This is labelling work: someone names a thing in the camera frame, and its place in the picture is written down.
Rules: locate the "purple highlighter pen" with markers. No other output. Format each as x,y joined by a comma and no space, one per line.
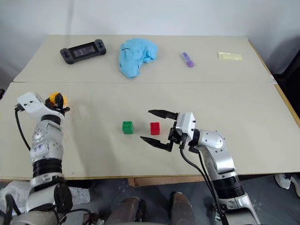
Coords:
188,59

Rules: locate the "light blue crumpled cloth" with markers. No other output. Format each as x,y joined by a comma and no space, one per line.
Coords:
134,57

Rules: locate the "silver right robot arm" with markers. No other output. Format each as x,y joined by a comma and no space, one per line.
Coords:
220,154

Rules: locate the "white sneaker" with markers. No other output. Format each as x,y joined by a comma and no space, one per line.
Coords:
289,182

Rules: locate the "dark rounded shape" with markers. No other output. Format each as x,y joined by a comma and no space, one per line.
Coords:
182,208
127,212

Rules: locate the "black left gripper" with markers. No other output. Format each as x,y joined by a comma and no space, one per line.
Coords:
57,109

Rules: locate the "black handheld game console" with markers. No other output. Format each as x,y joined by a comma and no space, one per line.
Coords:
82,51

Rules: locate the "pale yellow clear packet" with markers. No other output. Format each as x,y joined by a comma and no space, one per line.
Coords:
230,56

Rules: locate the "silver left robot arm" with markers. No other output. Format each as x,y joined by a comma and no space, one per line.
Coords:
45,145

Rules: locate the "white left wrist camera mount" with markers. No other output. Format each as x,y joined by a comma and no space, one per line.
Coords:
30,101

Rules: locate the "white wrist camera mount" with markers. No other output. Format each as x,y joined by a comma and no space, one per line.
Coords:
186,125
30,101

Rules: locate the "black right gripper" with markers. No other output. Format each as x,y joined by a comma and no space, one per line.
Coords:
176,138

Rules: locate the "yellow toy cube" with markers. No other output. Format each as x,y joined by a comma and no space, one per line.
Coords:
52,96

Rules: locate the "red toy cube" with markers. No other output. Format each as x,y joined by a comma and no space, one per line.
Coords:
155,129

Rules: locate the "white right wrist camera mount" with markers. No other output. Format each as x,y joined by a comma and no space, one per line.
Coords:
186,125

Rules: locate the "green toy cube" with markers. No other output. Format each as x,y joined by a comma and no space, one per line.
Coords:
128,127

